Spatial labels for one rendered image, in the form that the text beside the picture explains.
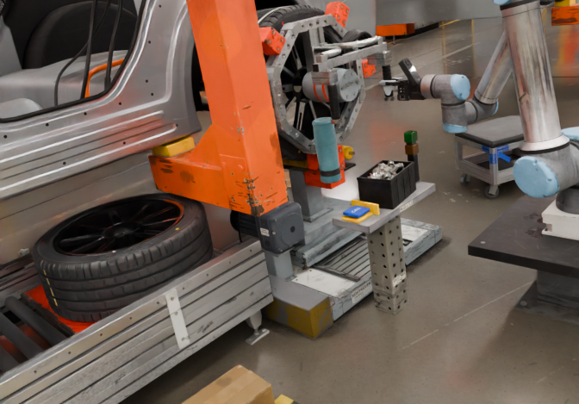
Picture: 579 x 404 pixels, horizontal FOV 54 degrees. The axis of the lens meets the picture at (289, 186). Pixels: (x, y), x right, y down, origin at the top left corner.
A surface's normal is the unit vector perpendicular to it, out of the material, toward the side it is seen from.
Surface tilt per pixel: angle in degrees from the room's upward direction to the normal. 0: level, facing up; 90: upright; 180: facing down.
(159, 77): 90
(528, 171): 96
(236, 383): 0
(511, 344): 0
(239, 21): 90
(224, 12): 90
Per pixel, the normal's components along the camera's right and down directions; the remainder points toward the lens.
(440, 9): -0.41, 0.66
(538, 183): -0.84, 0.40
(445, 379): -0.16, -0.93
